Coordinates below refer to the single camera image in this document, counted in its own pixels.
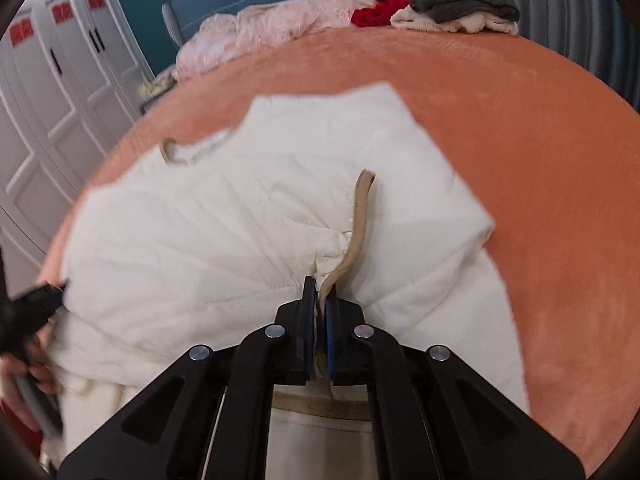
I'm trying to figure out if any pink fluffy garment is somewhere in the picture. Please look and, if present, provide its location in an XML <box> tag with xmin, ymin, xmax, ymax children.
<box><xmin>175</xmin><ymin>0</ymin><xmax>388</xmax><ymax>81</ymax></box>

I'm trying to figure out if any orange fleece blanket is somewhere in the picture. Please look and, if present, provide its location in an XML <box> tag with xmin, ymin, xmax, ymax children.
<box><xmin>37</xmin><ymin>27</ymin><xmax>640</xmax><ymax>480</ymax></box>

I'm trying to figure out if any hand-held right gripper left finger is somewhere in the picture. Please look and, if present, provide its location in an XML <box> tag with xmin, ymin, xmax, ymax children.
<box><xmin>57</xmin><ymin>276</ymin><xmax>318</xmax><ymax>480</ymax></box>

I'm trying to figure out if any person's left hand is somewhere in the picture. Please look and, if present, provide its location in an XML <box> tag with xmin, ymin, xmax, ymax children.
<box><xmin>0</xmin><ymin>337</ymin><xmax>62</xmax><ymax>433</ymax></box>

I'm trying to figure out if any white quilted coat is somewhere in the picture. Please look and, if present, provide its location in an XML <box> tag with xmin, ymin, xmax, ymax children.
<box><xmin>42</xmin><ymin>82</ymin><xmax>531</xmax><ymax>480</ymax></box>

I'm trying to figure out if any dark grey knit garment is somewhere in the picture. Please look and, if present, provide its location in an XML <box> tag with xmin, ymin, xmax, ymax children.
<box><xmin>410</xmin><ymin>0</ymin><xmax>521</xmax><ymax>23</ymax></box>

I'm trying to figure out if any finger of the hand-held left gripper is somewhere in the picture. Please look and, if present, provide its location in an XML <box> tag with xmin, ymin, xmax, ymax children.
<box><xmin>15</xmin><ymin>282</ymin><xmax>69</xmax><ymax>312</ymax></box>

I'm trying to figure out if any red garment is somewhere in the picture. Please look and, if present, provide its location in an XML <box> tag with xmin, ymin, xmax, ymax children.
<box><xmin>350</xmin><ymin>0</ymin><xmax>423</xmax><ymax>28</ymax></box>

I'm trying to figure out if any cream fleece garment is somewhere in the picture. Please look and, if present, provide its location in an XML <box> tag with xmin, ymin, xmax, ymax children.
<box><xmin>390</xmin><ymin>5</ymin><xmax>521</xmax><ymax>36</ymax></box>

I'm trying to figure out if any yellowish patterned cloth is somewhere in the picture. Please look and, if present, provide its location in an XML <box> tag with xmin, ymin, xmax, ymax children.
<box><xmin>139</xmin><ymin>72</ymin><xmax>176</xmax><ymax>107</ymax></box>

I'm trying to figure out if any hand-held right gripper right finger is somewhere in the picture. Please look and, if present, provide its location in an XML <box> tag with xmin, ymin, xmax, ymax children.
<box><xmin>323</xmin><ymin>293</ymin><xmax>586</xmax><ymax>480</ymax></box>

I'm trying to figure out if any grey pleated curtain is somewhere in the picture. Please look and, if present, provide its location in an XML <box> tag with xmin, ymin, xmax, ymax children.
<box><xmin>475</xmin><ymin>0</ymin><xmax>640</xmax><ymax>111</ymax></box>

